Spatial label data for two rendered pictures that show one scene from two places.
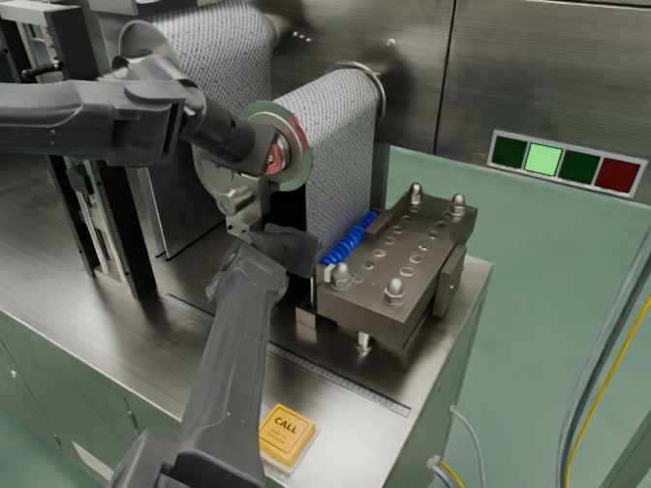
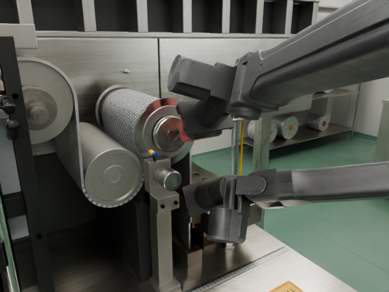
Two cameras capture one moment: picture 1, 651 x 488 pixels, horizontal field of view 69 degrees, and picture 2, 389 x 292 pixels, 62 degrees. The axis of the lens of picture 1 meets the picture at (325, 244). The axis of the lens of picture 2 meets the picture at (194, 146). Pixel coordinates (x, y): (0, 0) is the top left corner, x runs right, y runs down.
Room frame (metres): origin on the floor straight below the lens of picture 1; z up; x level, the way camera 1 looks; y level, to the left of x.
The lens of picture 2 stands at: (0.35, 0.65, 1.44)
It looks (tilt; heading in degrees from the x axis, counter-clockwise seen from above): 18 degrees down; 296
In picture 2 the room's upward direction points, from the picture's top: straight up
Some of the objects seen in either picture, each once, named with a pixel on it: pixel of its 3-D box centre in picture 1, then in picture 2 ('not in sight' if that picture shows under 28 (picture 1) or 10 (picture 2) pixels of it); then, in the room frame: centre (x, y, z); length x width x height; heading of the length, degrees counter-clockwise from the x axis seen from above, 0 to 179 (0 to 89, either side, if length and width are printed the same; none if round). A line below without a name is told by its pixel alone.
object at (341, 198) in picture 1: (341, 203); (167, 172); (0.77, -0.03, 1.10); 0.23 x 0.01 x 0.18; 149
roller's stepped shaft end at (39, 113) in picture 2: (109, 81); (38, 113); (0.75, 0.34, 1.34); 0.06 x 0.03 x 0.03; 149
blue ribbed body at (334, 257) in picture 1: (352, 240); not in sight; (0.76, -0.05, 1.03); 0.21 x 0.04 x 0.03; 149
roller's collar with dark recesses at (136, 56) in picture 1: (139, 72); (32, 106); (0.81, 0.31, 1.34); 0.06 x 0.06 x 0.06; 59
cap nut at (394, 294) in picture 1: (395, 289); not in sight; (0.58, -0.11, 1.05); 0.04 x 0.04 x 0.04
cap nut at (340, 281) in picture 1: (341, 274); not in sight; (0.62, -0.03, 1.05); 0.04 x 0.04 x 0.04
